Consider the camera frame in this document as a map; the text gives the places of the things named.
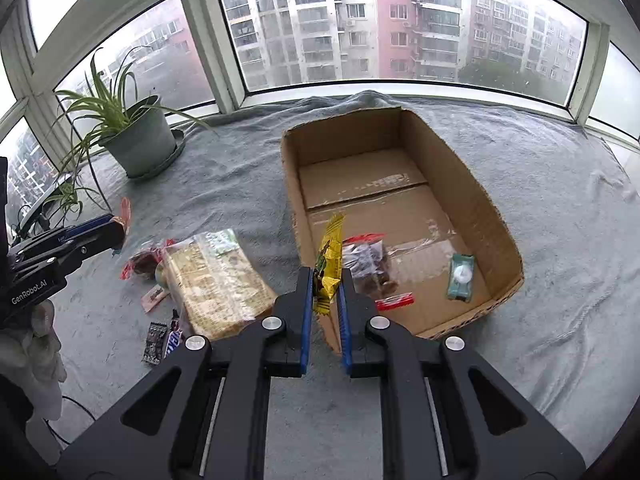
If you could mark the red dried fruit packet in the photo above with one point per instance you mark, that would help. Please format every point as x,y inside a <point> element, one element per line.
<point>142,262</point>

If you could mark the clear red-edged dried fruit packet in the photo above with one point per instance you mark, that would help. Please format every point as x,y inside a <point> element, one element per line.
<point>367,267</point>

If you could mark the person's left hand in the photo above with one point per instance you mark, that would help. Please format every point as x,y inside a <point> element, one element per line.
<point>35,355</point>

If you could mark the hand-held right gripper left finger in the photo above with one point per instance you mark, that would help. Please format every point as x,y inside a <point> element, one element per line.
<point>305,320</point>

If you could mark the small black snack packet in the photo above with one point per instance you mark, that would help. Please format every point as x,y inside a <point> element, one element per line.
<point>155,342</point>

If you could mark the large clear cracker packet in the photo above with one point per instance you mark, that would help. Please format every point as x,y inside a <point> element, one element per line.
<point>215,285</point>

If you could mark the yellow snack packet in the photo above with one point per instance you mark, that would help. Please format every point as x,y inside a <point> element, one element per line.
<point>330,260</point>

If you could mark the brown chocolate bar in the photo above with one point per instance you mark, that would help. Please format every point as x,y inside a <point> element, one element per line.
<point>175,342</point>

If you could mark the cardboard box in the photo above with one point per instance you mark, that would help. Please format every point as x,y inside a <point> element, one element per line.
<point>380,175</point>

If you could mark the green spider plant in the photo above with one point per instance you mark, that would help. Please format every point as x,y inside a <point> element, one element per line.
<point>107,110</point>

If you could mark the small pink wrapper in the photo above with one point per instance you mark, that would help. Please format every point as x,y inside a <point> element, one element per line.
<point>152,299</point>

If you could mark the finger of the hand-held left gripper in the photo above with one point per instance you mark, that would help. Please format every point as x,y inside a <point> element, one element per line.
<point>95,242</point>
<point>75,232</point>

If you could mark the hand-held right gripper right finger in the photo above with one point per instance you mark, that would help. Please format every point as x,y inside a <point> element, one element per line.
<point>344,325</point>

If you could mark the grey-green pot saucer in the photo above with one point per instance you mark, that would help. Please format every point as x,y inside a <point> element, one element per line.
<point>176,150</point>

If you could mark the small clear green candy packet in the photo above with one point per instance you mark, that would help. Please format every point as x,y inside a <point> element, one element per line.
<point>462,277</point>

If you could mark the grey-green flower pot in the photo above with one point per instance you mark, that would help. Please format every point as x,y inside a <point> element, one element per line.
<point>142,145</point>

